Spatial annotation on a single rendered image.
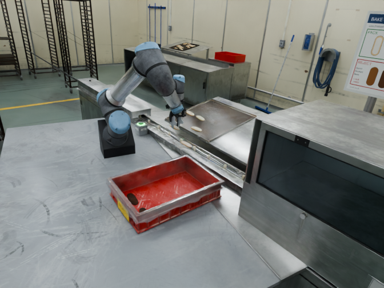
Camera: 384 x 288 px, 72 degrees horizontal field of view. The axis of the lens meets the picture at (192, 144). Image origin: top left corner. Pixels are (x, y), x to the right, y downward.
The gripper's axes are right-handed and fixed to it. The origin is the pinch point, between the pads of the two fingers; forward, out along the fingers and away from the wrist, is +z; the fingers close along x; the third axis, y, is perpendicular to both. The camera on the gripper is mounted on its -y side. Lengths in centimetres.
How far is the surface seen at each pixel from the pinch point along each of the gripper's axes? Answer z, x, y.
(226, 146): 4.3, 14.8, 35.9
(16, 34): 5, 20, -700
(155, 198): 12, -47, 48
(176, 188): 12, -33, 47
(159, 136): 8.0, -9.0, -5.4
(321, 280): 14, -22, 121
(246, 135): 1.0, 33.0, 36.7
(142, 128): 6.3, -14.3, -20.7
